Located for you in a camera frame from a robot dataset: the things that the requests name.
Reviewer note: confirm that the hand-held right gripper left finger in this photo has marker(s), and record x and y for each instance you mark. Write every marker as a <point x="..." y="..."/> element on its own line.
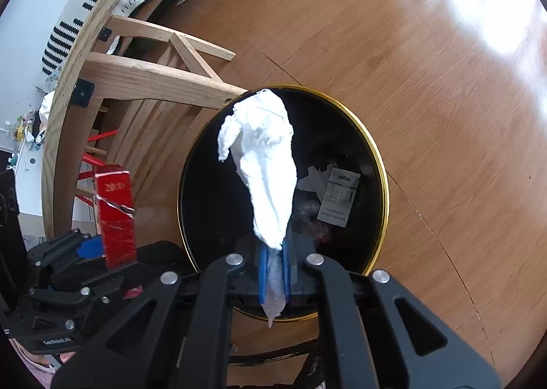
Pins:
<point x="262" y="273"/>

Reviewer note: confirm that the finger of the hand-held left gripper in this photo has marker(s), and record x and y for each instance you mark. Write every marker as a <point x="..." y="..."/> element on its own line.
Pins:
<point x="64" y="293"/>
<point x="90" y="249"/>

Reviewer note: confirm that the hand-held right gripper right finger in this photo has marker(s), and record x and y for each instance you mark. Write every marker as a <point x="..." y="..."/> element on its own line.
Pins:
<point x="286" y="273"/>

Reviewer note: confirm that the red wrapper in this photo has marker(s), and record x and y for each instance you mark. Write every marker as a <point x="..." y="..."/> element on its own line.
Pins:
<point x="115" y="222"/>

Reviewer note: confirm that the black gold-rimmed trash bin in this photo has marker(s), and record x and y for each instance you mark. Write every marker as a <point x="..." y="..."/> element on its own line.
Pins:
<point x="205" y="201"/>

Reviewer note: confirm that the white tissue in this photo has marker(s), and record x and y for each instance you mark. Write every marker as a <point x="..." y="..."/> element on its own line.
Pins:
<point x="265" y="158"/>

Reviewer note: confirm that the white cabinet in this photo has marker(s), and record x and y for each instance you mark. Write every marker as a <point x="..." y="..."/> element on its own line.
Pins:
<point x="32" y="196"/>

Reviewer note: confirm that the grey printed leaflet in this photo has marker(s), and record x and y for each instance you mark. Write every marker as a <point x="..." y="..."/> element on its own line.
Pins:
<point x="337" y="201"/>

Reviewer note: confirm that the red stool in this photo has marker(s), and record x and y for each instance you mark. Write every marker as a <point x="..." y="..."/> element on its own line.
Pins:
<point x="92" y="159"/>

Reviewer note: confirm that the black panel with rings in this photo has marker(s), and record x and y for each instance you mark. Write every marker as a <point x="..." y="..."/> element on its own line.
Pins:
<point x="7" y="201"/>

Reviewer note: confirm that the grey paper scrap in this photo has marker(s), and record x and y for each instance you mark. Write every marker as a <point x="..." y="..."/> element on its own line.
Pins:
<point x="312" y="179"/>

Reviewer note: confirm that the pile of small colourful toys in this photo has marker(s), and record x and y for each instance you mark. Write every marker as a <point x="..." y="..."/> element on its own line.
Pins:
<point x="25" y="132"/>

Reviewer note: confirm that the round wooden table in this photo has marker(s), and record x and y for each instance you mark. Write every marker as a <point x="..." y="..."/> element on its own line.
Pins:
<point x="141" y="77"/>

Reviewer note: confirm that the white black striped tablecloth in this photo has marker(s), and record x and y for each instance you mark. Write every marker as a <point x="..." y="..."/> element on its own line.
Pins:
<point x="64" y="36"/>

